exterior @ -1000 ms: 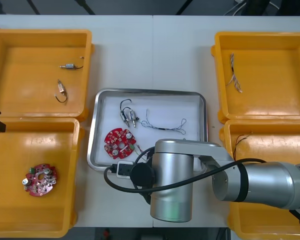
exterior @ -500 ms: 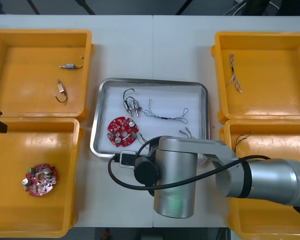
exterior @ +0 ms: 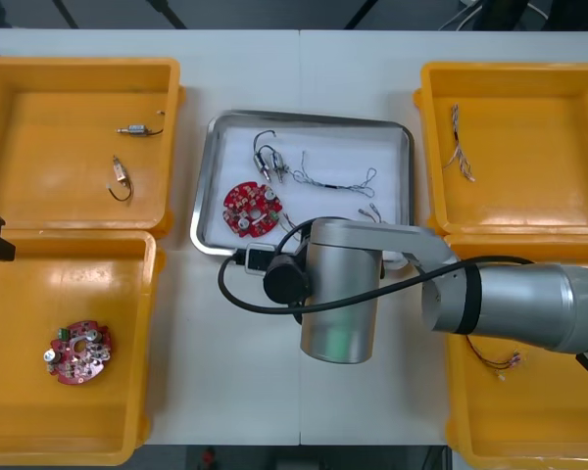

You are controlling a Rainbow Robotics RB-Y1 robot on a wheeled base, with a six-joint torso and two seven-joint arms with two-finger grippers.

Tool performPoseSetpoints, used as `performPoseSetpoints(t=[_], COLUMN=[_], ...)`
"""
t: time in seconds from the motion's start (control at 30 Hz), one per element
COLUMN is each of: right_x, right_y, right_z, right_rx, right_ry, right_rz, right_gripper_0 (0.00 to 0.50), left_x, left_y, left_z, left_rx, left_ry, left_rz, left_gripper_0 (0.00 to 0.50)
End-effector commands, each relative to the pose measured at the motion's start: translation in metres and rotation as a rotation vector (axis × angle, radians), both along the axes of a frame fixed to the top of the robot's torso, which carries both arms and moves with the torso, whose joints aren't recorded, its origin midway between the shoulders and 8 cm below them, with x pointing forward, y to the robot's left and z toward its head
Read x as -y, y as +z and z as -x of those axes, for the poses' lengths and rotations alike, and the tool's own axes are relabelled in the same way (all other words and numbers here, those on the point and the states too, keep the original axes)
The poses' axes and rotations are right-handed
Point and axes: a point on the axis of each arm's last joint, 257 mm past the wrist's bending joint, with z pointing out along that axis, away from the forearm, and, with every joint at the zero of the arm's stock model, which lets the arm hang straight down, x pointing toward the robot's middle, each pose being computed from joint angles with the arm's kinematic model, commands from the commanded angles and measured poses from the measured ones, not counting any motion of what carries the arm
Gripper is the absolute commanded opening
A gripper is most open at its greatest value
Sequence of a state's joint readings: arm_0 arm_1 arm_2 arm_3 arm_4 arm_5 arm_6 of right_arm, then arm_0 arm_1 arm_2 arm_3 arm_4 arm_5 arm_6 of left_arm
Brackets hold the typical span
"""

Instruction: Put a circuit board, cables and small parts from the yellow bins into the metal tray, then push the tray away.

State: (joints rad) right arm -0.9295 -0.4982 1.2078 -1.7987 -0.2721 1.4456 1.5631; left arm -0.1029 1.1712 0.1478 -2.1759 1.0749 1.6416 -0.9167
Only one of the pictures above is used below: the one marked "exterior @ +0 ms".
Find small metal solenoid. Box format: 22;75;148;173
271;151;290;184
252;129;279;176
116;110;167;138
106;154;134;203

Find steel tray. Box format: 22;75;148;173
189;109;417;270

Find yellow-orange plastic bin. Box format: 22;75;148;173
412;61;588;242
0;228;167;467
443;233;588;464
0;55;186;239

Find round red circuit board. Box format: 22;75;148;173
222;179;283;239
42;320;114;387

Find white cables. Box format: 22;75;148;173
440;0;489;31

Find red black wire harness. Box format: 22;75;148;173
465;335;523;384

